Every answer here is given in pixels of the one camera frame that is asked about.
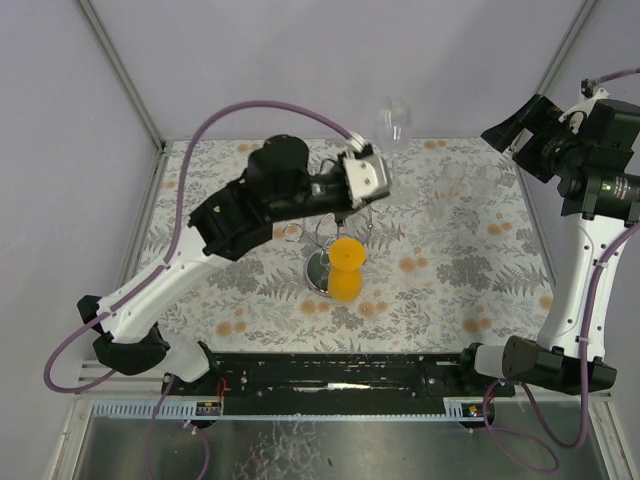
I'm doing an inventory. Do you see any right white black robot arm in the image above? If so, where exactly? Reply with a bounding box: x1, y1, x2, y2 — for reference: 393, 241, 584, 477
461, 88, 639, 395

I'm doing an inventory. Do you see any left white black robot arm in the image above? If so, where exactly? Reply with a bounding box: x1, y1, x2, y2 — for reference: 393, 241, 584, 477
78, 135, 391, 382

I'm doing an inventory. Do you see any orange plastic wine glass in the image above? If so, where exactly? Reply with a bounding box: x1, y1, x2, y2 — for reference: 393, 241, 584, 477
328, 237, 366, 303

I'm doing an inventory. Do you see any floral patterned table mat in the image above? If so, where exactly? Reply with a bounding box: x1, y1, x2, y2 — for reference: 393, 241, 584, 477
159, 138, 552, 352

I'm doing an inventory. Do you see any chrome wire wine glass rack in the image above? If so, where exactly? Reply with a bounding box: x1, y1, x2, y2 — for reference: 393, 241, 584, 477
280, 205, 391, 303

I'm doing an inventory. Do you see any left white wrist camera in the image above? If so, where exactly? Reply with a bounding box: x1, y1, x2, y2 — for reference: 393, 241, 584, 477
339, 133, 392, 210

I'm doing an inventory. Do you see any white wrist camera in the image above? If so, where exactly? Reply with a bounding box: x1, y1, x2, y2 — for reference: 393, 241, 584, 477
559, 79, 610, 133
339, 133, 392, 210

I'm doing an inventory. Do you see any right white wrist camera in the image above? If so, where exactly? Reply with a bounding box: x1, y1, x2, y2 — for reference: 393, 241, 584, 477
559, 79, 610, 133

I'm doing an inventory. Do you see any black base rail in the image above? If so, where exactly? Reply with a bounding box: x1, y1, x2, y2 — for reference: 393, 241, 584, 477
163, 353, 491, 404

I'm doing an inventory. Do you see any white slotted cable duct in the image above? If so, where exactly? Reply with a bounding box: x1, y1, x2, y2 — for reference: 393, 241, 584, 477
92, 394, 482, 423

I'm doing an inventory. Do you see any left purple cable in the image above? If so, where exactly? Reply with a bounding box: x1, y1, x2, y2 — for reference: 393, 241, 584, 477
43, 101, 364, 480

